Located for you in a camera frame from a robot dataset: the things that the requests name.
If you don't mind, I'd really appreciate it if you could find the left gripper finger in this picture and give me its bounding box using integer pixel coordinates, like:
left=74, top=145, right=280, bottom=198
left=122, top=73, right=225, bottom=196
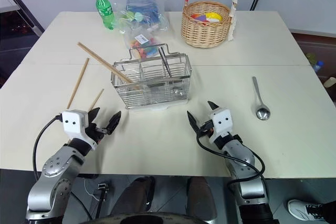
left=105, top=111, right=122, bottom=135
left=87, top=107, right=101, bottom=128

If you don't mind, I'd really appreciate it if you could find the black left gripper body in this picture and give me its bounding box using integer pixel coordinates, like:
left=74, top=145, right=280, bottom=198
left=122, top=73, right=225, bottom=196
left=84, top=123, right=111, bottom=146

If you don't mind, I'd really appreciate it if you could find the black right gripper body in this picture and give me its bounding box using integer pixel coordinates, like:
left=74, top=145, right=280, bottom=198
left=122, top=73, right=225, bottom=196
left=197, top=120, right=215, bottom=138

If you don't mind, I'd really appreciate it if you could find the wooden chopstick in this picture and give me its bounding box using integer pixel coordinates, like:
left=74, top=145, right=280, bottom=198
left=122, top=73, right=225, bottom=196
left=88, top=88, right=105, bottom=112
left=78, top=44, right=144, bottom=91
left=77, top=41, right=135, bottom=84
left=66, top=58, right=90, bottom=110

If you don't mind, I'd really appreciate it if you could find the white rack drip tray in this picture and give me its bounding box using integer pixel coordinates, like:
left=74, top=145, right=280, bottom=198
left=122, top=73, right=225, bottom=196
left=128, top=97, right=190, bottom=112

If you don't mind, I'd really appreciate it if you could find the stainless steel spoon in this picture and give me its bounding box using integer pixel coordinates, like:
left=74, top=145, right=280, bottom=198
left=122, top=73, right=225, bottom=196
left=251, top=76, right=271, bottom=121

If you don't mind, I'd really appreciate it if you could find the black stand under table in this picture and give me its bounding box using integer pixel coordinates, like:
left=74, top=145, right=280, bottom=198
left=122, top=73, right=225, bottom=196
left=94, top=182, right=110, bottom=221

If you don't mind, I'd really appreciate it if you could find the stainless steel utensil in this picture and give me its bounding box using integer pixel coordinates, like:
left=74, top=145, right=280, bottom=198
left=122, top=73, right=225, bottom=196
left=158, top=46, right=174, bottom=78

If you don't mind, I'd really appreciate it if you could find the plastic bag of colourful blocks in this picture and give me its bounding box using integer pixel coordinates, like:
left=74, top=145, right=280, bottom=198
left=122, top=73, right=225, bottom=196
left=123, top=30, right=164, bottom=60

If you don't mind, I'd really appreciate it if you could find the yellow toy ball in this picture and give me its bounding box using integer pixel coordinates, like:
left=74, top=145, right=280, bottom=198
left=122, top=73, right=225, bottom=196
left=205, top=12, right=224, bottom=23

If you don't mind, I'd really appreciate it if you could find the dark curved rim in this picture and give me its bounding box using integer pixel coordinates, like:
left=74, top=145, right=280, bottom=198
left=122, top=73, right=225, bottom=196
left=90, top=211, right=207, bottom=224

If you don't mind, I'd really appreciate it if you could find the green plastic soda bottle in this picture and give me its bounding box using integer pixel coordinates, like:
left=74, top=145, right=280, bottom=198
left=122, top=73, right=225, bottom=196
left=94, top=0, right=117, bottom=31

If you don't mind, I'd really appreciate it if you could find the green translucent object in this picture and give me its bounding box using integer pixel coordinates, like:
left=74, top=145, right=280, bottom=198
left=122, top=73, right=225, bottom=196
left=305, top=52, right=318, bottom=65

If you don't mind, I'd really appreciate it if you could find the blue capped plastic bottle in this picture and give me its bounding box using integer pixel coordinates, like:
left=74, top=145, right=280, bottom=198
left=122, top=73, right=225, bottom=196
left=312, top=60, right=326, bottom=73

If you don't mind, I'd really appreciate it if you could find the plastic bag with blue items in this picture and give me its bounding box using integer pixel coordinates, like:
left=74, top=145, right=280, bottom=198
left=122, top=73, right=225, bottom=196
left=114, top=0, right=169, bottom=34

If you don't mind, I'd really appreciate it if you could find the beige object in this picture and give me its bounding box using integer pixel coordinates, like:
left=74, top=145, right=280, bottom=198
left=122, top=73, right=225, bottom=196
left=323, top=77, right=336, bottom=89

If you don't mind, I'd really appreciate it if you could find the white sneaker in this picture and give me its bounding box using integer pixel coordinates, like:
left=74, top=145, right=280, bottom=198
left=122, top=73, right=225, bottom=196
left=287, top=199, right=327, bottom=222

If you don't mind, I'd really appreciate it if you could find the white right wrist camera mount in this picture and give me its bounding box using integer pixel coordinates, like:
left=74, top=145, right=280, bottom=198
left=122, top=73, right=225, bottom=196
left=208, top=108, right=233, bottom=144

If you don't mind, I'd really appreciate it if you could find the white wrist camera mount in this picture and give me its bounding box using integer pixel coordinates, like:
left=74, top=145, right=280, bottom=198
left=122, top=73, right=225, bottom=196
left=61, top=109, right=99, bottom=152
left=208, top=108, right=233, bottom=144

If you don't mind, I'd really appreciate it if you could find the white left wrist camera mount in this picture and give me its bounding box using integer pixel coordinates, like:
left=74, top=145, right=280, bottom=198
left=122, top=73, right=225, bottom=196
left=61, top=109, right=99, bottom=152

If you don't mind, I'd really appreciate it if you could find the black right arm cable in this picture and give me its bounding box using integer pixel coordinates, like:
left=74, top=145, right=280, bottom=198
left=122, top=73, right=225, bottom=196
left=196, top=129, right=266, bottom=196

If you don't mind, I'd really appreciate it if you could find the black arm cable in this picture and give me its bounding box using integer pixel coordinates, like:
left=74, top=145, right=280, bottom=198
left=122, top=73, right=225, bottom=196
left=32, top=114, right=64, bottom=183
left=196, top=129, right=266, bottom=196

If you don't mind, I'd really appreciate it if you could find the steel wire cutlery rack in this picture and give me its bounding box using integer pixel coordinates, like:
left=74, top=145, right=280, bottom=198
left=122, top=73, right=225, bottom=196
left=110, top=42, right=194, bottom=112

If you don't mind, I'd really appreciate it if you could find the thin white cable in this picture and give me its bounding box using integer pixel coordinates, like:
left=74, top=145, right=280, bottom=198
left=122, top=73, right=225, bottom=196
left=83, top=178, right=99, bottom=199

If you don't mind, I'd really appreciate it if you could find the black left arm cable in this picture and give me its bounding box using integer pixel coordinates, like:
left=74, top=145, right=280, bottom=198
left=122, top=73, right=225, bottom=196
left=32, top=114, right=64, bottom=183

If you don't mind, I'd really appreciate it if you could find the wicker basket with handle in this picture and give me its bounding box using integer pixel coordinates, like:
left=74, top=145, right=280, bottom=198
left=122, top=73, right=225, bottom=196
left=180, top=0, right=240, bottom=49

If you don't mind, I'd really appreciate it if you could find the grey metal shelf frame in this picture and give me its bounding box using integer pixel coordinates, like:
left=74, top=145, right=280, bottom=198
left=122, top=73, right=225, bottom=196
left=0, top=0, right=46, bottom=37

